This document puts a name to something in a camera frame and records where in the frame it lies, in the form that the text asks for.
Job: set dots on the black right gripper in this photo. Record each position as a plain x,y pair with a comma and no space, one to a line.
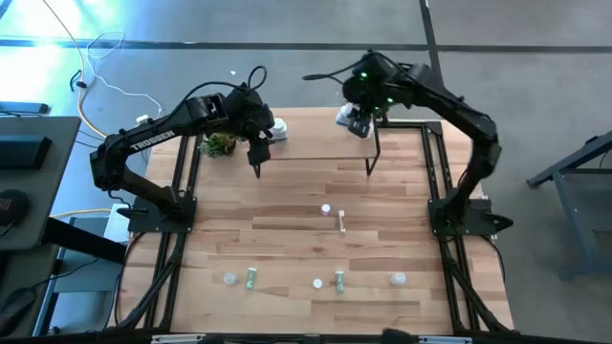
361,125

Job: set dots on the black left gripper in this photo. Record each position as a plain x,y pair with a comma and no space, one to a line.
259,150

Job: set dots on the large white jar blue label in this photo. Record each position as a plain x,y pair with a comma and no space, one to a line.
278,128

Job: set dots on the pink pill bottle white cap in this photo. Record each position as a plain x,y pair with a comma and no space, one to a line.
325,208

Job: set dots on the slim white red-striped bottle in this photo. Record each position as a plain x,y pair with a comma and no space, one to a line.
342,221

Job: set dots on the green pill bottle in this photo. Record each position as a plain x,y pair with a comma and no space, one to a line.
251,278
339,282

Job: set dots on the orange pill bottle white cap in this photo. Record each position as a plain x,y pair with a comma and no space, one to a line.
317,283

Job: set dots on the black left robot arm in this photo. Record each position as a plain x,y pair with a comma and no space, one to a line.
158,138

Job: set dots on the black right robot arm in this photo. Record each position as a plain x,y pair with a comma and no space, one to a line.
454,112

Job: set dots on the wooden shelf black metal legs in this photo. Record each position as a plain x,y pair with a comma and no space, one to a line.
315,141

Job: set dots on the potted green succulent plant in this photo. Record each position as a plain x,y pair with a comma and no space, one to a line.
217,144

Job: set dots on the white power adapter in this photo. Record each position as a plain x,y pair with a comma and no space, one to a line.
142,118

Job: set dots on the white box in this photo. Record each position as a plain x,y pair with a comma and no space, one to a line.
117,224

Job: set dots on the black desk beam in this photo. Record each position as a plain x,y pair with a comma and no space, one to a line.
81,241

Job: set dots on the white label strip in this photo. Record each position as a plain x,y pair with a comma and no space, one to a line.
177,338
444,339

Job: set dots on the black rectangular case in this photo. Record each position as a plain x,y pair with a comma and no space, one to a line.
24,150

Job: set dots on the black flat device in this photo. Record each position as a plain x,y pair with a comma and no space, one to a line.
24,107

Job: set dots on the black round pad red logo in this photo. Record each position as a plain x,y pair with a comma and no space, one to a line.
12,208

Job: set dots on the black computer mouse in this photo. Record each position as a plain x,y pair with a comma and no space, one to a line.
14,306

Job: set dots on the black aluminium table frame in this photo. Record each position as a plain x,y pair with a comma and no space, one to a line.
168,267

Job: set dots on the blue-grey metal table frame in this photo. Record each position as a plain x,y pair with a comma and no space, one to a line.
569,220

